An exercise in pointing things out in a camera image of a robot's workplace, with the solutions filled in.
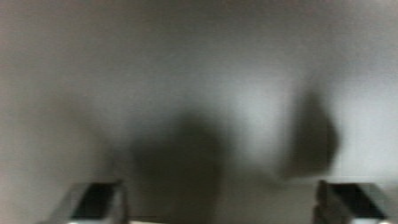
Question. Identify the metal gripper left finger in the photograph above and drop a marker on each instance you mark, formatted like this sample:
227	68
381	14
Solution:
93	205

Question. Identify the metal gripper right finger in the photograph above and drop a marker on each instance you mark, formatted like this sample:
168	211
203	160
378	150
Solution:
353	203

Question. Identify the white cabinet box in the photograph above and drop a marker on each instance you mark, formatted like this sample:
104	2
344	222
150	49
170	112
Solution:
218	98

